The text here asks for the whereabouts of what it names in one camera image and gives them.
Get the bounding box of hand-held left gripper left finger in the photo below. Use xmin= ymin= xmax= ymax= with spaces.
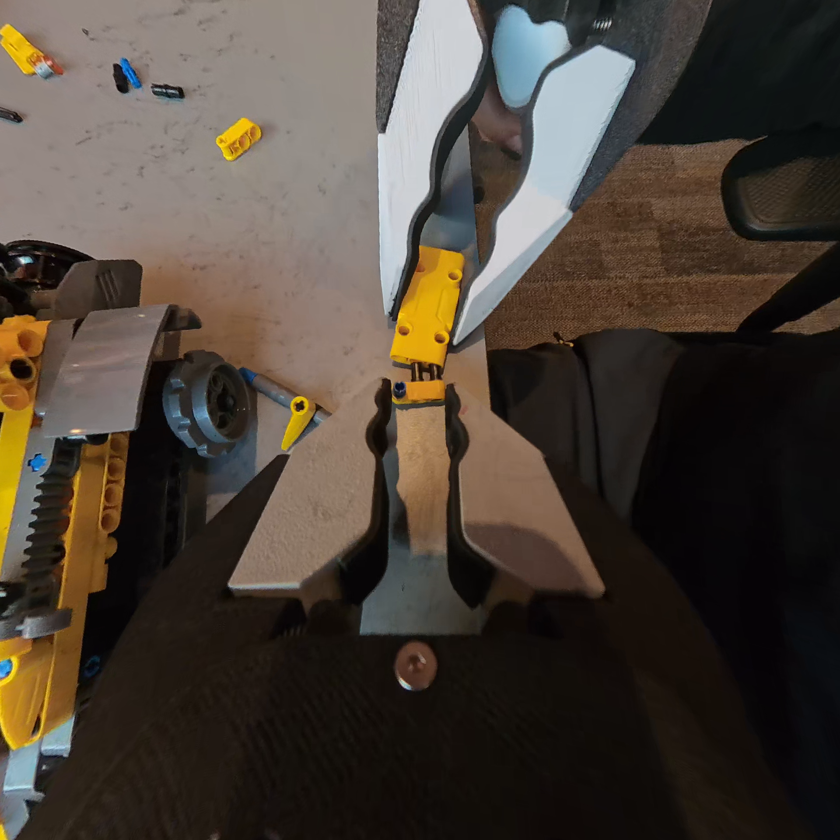
xmin=227 ymin=379 xmax=395 ymax=608

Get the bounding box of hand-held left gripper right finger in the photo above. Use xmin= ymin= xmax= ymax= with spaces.
xmin=445 ymin=381 xmax=606 ymax=610

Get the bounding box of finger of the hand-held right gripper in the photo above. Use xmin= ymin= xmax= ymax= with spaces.
xmin=453 ymin=42 xmax=637 ymax=347
xmin=377 ymin=0 xmax=492 ymax=321

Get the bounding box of short yellow beam with pins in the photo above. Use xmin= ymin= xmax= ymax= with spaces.
xmin=392 ymin=363 xmax=447 ymax=403

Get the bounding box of yellow rectangular building panel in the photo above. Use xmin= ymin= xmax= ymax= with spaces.
xmin=390 ymin=246 xmax=467 ymax=365

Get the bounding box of person's right forearm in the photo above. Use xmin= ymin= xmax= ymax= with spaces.
xmin=643 ymin=0 xmax=840 ymax=144

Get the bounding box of person's right hand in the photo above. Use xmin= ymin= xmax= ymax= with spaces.
xmin=471 ymin=98 xmax=526 ymax=161

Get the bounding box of grey shaft with yellow lever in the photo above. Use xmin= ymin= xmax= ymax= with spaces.
xmin=238 ymin=366 xmax=331 ymax=454

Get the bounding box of yellow two-hole connector block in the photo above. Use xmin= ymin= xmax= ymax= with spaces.
xmin=215 ymin=118 xmax=262 ymax=161

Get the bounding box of yellow grey toy vehicle model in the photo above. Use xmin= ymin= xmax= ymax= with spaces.
xmin=0 ymin=241 xmax=256 ymax=840

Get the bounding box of yellow wedge piece orange tip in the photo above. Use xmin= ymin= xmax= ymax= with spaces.
xmin=0 ymin=24 xmax=65 ymax=80

